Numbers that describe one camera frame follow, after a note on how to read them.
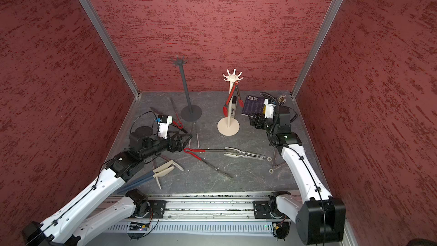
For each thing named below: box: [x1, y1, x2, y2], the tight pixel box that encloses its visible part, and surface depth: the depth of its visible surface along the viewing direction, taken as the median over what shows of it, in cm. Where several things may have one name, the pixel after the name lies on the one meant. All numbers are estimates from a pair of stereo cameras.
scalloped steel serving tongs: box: [223, 146, 267, 159], surface depth 93 cm
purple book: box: [241, 95, 266, 117], surface depth 115 cm
